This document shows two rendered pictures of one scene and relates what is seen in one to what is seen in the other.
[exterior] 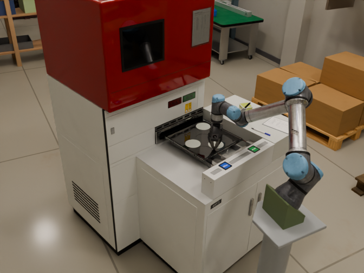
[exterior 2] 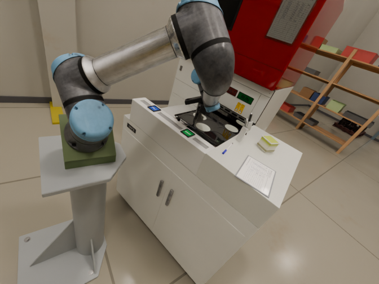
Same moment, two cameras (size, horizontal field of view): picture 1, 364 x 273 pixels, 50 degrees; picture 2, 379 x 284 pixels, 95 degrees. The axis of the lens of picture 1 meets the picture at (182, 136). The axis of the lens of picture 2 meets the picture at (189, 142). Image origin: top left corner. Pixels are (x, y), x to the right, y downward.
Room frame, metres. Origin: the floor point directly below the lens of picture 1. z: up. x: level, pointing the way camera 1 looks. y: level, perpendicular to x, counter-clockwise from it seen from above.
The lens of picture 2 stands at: (1.76, -1.16, 1.40)
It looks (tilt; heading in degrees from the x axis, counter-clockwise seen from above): 33 degrees down; 72
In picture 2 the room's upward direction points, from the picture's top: 21 degrees clockwise
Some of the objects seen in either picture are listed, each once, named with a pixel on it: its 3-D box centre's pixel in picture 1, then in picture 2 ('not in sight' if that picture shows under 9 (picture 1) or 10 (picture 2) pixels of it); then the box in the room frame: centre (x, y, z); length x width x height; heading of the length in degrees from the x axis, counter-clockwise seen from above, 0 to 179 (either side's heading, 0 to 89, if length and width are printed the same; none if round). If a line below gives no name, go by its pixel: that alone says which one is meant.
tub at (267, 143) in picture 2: (245, 109); (267, 143); (2.42, -0.44, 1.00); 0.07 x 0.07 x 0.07; 18
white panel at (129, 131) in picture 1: (158, 118); (212, 92); (2.21, 0.15, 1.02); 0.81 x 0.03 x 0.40; 134
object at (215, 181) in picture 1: (239, 167); (167, 131); (1.88, -0.35, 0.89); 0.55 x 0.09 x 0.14; 134
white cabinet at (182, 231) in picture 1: (218, 197); (189, 184); (2.16, -0.27, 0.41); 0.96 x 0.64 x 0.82; 134
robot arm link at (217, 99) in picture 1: (218, 104); not in sight; (2.06, -0.21, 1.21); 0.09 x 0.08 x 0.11; 40
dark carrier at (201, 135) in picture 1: (203, 137); (211, 123); (2.19, -0.14, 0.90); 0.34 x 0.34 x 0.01; 44
